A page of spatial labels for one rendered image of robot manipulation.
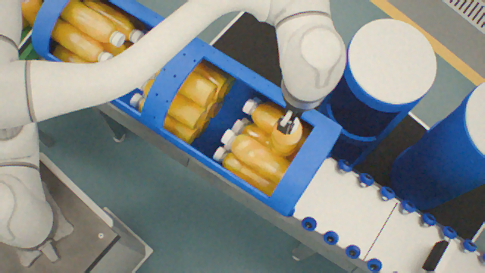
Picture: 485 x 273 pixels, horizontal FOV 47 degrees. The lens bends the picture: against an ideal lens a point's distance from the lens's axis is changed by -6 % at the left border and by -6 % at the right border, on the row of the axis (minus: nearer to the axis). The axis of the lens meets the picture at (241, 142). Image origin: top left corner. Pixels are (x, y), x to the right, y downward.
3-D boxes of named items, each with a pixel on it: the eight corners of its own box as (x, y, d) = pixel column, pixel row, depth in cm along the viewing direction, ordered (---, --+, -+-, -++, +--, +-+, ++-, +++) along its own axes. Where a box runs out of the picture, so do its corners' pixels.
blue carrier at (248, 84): (280, 226, 167) (295, 205, 140) (44, 69, 177) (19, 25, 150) (331, 147, 175) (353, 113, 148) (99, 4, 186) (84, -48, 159)
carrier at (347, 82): (314, 101, 262) (303, 161, 255) (353, 10, 178) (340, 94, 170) (376, 114, 261) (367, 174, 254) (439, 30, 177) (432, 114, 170)
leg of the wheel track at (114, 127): (120, 144, 271) (91, 100, 210) (111, 137, 271) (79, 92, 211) (127, 134, 272) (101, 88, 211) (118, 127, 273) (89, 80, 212)
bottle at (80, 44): (51, 17, 160) (101, 49, 157) (66, 14, 166) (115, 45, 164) (44, 39, 163) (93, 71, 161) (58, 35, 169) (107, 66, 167)
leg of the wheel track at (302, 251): (300, 262, 258) (322, 252, 198) (289, 255, 259) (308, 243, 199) (307, 252, 260) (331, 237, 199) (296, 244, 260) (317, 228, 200)
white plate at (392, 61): (355, 10, 176) (354, 11, 178) (342, 92, 169) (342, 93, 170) (439, 29, 176) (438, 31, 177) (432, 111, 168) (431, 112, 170)
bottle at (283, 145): (270, 158, 154) (276, 139, 135) (267, 132, 156) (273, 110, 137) (297, 156, 154) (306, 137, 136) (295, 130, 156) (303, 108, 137)
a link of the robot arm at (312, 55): (342, 101, 106) (326, 35, 109) (361, 70, 91) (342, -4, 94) (284, 109, 105) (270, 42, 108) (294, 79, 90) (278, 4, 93)
